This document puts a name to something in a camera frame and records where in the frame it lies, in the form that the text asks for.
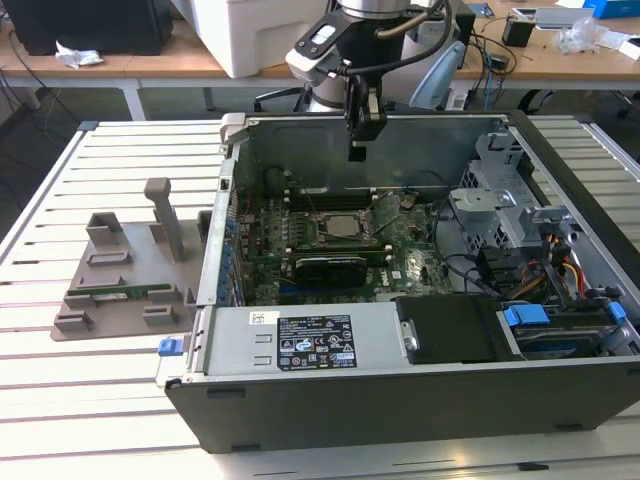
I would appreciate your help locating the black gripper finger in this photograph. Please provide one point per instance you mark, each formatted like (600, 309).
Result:
(357, 125)

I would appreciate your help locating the thin metal locking lever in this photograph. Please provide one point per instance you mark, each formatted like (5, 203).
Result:
(311, 201)

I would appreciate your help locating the silver CPU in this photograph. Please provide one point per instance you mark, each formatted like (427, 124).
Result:
(345, 227)

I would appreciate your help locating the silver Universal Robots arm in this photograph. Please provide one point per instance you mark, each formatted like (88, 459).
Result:
(372, 6)

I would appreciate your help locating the black CPU socket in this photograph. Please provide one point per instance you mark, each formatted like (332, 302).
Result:
(318, 232)

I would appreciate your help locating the black office chair base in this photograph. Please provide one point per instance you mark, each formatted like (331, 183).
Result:
(532, 100)
(275, 94)

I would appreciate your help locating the coin cell battery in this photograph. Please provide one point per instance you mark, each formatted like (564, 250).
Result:
(406, 201)

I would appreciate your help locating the black round board component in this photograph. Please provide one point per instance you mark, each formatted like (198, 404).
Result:
(274, 181)

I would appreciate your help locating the white power adapter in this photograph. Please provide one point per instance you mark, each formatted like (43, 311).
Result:
(457, 100)

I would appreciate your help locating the white printer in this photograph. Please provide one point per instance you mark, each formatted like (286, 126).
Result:
(250, 35)

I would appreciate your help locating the small blue card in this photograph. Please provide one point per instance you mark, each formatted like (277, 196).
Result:
(481, 8)

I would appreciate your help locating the small black device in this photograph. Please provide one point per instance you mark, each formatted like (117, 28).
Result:
(498, 61)

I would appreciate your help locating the silver metal drive cage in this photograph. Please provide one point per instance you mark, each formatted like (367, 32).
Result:
(480, 200)

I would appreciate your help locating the green motherboard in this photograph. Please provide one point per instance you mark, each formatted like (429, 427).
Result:
(415, 260)

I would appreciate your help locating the black graphics card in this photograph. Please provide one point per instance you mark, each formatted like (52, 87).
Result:
(330, 272)

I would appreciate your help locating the blue expansion slot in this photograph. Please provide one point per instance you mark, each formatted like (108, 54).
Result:
(287, 290)

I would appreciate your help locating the wooden desk with clutter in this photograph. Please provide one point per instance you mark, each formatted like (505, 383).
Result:
(545, 65)

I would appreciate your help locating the black connector block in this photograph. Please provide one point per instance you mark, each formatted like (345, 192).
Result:
(495, 270)

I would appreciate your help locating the flat white grey box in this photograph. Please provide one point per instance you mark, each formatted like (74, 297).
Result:
(565, 17)

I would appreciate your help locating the clear plastic bag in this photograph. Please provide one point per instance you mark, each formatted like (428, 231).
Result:
(580, 35)

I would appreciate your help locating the black drive bay cover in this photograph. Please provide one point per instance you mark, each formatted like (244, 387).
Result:
(450, 330)

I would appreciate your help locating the silver power supply unit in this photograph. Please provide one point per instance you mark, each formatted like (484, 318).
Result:
(240, 340)

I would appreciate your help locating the grey brown parts rack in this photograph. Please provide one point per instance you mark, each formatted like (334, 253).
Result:
(135, 240)

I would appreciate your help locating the blue cardboard box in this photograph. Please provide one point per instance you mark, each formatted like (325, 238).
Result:
(615, 7)

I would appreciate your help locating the hard disk in blue carrier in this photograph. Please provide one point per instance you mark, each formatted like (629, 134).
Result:
(525, 317)

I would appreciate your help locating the small white paper box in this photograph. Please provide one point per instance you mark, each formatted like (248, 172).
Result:
(625, 47)

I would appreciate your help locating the large black box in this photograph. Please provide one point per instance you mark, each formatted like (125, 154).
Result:
(90, 25)

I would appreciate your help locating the crumpled white paper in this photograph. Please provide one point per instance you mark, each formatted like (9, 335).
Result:
(77, 57)

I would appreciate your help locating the dark grey PC case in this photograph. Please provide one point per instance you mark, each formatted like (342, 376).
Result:
(400, 410)

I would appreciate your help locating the blue case latch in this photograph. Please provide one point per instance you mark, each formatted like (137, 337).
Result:
(169, 347)

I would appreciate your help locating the blue plastic clip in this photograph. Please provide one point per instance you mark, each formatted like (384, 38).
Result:
(616, 302)

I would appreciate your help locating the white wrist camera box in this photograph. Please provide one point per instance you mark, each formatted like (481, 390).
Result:
(310, 65)

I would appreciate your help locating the wooden desk white frame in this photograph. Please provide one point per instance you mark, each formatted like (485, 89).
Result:
(150, 62)

